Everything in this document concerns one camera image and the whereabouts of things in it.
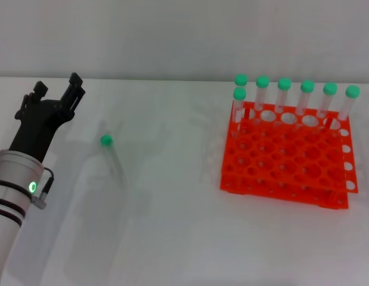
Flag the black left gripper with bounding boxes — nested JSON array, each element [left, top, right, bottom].
[[8, 72, 86, 164]]

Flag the grey left wrist cable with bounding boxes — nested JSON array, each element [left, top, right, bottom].
[[31, 166, 56, 210]]

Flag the clear test tube green cap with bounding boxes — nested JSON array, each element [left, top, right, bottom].
[[234, 73, 249, 104], [253, 76, 270, 125], [232, 87, 248, 139], [100, 134, 129, 189], [294, 80, 315, 130], [273, 77, 292, 126], [336, 85, 361, 122], [316, 82, 339, 132]]

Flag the orange test tube rack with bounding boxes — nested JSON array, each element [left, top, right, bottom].
[[218, 101, 359, 211]]

